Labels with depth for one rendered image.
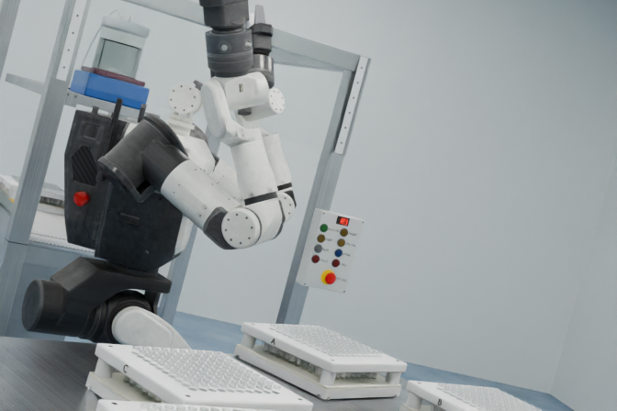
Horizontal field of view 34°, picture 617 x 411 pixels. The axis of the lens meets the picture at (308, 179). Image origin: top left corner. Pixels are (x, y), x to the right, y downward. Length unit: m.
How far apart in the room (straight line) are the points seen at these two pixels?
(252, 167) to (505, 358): 5.50
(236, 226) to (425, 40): 5.02
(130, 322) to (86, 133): 0.42
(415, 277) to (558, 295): 1.06
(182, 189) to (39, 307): 0.43
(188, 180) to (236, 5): 0.35
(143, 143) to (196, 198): 0.16
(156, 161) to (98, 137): 0.24
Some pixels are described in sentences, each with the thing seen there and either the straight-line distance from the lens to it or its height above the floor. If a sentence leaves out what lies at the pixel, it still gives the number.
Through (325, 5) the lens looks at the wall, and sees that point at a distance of 6.69.
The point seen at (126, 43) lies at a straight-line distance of 3.17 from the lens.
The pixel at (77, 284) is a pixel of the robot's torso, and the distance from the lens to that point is 2.22.
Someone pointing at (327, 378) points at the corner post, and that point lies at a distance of 1.92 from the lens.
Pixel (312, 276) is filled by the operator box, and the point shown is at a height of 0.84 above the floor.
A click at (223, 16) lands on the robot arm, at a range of 1.92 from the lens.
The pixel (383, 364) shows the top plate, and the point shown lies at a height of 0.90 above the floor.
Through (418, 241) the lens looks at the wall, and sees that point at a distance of 6.93.
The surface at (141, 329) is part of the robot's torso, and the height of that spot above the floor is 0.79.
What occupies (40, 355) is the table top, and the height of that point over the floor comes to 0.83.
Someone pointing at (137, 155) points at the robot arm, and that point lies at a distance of 2.03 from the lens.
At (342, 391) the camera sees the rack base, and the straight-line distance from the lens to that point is 1.96.
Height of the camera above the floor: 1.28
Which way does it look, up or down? 2 degrees down
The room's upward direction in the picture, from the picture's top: 15 degrees clockwise
